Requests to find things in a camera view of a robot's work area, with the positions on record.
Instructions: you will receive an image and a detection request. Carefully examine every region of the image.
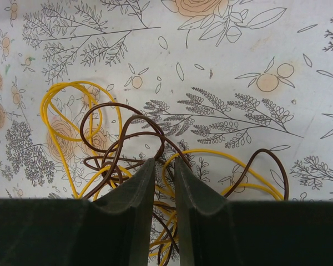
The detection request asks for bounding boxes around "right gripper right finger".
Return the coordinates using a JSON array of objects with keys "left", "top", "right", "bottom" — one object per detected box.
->
[{"left": 174, "top": 158, "right": 333, "bottom": 265}]

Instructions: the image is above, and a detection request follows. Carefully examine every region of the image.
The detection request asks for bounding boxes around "floral patterned table mat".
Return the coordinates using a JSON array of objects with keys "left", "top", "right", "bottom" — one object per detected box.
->
[{"left": 0, "top": 1, "right": 333, "bottom": 265}]

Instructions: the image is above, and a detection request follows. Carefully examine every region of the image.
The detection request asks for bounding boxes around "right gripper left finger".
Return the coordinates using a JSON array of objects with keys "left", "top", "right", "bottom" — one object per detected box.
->
[{"left": 0, "top": 159, "right": 155, "bottom": 265}]

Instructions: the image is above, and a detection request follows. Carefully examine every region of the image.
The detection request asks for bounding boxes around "yellow red wire bundle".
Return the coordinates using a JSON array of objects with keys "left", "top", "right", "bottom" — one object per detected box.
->
[{"left": 40, "top": 80, "right": 290, "bottom": 266}]

